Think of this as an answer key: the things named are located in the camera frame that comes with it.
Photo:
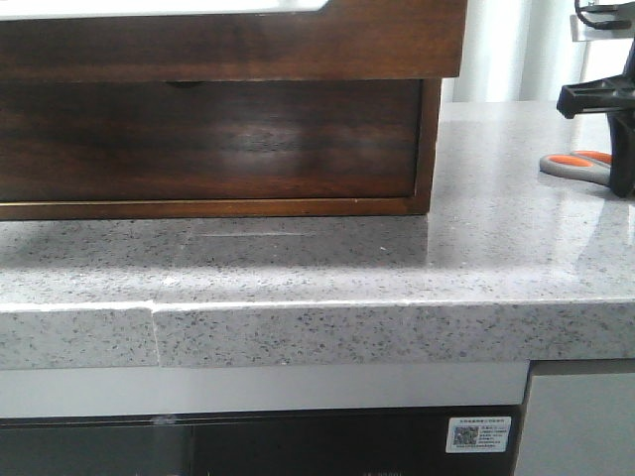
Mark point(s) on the grey cabinet door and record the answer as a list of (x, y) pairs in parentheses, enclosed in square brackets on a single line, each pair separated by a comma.
[(578, 419)]

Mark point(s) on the black glass built-in appliance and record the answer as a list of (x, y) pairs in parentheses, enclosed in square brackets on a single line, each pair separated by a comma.
[(399, 441)]

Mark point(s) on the wooden drawer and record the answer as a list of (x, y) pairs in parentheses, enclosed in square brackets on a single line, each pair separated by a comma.
[(342, 40), (223, 144)]

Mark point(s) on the white tray on cabinet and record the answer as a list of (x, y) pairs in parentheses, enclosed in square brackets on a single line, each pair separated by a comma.
[(15, 10)]

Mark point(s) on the lower wooden drawer front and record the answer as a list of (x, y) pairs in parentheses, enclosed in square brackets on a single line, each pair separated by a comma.
[(223, 144)]

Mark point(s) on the grey orange handled scissors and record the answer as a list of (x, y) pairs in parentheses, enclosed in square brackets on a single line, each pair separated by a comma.
[(590, 166)]

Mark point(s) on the dark wooden drawer cabinet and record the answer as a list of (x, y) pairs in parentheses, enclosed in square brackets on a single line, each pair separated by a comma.
[(426, 149)]

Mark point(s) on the white curtain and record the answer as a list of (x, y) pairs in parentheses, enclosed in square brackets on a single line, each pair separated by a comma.
[(516, 51)]

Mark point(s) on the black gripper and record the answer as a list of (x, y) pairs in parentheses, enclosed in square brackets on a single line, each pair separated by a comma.
[(614, 95)]

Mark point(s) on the white QR code sticker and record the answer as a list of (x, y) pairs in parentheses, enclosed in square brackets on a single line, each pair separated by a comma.
[(478, 434)]

